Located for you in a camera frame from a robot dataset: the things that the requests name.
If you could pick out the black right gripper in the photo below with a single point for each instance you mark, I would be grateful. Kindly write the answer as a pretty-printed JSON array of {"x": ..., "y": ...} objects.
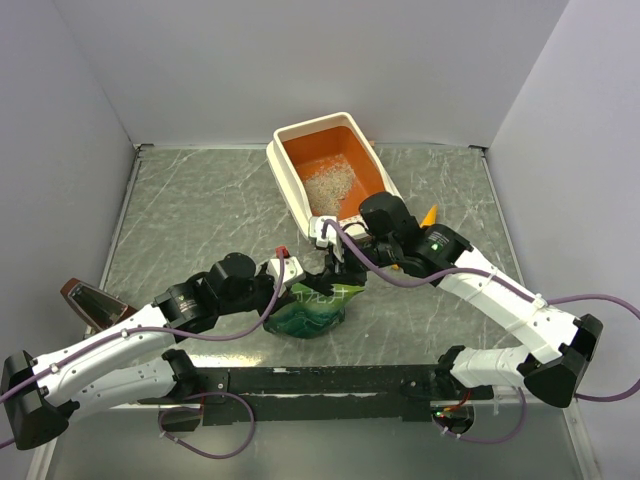
[{"x": 349, "y": 276}]

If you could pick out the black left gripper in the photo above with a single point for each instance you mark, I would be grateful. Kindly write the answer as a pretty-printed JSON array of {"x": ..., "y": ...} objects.
[{"x": 262, "y": 311}]

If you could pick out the green cat litter bag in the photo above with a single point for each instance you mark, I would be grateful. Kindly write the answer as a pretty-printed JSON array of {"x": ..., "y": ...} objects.
[{"x": 308, "y": 314}]

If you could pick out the yellow plastic litter scoop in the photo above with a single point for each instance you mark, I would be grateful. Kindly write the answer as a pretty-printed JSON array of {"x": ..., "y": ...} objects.
[{"x": 425, "y": 222}]

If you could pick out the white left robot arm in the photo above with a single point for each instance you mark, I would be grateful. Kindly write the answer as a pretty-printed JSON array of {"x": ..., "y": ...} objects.
[{"x": 137, "y": 358}]

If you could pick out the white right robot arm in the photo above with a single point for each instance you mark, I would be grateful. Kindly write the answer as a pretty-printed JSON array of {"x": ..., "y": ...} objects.
[{"x": 555, "y": 348}]

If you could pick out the orange and cream litter box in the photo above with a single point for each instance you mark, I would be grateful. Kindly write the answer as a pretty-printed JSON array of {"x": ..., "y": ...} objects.
[{"x": 294, "y": 147}]

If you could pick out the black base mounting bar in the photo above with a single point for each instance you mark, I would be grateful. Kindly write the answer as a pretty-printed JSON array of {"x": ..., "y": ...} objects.
[{"x": 405, "y": 392}]

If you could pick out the brown black side object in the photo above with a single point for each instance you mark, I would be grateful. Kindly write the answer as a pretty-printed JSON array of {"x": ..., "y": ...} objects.
[{"x": 97, "y": 308}]

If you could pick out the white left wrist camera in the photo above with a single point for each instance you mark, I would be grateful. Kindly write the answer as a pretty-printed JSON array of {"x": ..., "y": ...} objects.
[{"x": 285, "y": 269}]

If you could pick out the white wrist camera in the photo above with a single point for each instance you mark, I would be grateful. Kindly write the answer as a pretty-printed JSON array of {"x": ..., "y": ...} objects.
[
  {"x": 324, "y": 236},
  {"x": 285, "y": 269}
]

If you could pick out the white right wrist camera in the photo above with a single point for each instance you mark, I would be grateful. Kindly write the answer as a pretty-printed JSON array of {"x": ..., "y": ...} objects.
[{"x": 324, "y": 236}]

